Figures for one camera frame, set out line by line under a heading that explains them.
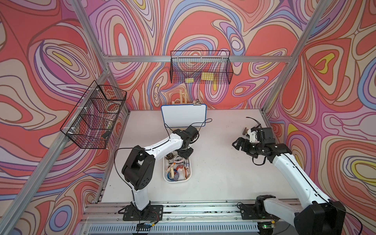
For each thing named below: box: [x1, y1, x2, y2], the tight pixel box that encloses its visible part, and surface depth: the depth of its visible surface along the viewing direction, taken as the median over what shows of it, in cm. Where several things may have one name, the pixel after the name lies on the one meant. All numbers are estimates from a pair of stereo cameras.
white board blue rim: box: [161, 103, 208, 128], surface depth 95 cm
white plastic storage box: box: [163, 151, 192, 184], surface depth 87 cm
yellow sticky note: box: [200, 71, 214, 81], surface depth 92 cm
